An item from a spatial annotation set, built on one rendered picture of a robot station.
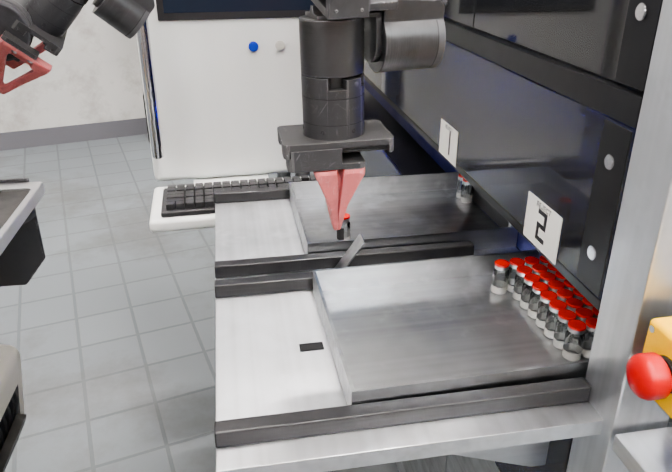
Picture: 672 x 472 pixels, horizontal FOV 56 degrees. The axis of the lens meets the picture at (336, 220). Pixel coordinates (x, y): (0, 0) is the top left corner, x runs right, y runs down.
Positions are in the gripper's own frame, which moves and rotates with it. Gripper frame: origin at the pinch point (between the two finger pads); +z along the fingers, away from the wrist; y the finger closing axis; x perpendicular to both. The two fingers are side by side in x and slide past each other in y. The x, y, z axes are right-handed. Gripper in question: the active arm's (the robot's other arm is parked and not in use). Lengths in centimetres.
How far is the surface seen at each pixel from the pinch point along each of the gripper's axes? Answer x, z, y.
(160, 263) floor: 200, 107, -47
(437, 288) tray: 17.5, 20.4, 17.3
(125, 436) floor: 93, 107, -49
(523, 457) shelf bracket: -2.3, 33.8, 22.6
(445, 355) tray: 2.4, 20.3, 13.3
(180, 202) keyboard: 68, 25, -22
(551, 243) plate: 4.3, 7.6, 26.3
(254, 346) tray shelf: 8.4, 20.1, -9.2
